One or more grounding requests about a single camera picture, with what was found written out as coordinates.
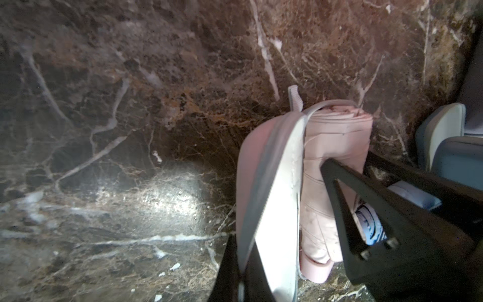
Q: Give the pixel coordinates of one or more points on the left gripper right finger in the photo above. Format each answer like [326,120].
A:
[428,255]

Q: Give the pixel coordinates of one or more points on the pink zippered umbrella case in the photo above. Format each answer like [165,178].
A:
[268,192]

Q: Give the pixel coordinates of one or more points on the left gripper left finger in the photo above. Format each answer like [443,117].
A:
[232,285]

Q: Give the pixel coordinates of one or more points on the blue zippered umbrella case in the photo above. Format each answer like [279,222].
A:
[449,141]

